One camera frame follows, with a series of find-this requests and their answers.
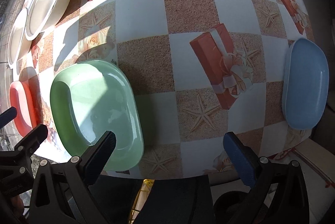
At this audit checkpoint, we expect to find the green oval plate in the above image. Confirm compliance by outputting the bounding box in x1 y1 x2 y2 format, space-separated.
50 60 144 172

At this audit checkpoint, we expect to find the cream round bowl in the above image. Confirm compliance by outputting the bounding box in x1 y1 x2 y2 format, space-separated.
24 0 70 41

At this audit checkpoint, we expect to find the red oval plate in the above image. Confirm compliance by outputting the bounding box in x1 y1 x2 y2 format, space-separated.
9 81 37 137

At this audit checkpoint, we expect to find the cream bowl near edge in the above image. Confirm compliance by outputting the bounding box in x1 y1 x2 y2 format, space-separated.
7 7 31 69

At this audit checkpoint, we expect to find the patterned checkered tablecloth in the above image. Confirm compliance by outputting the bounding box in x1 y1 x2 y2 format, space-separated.
15 0 313 179

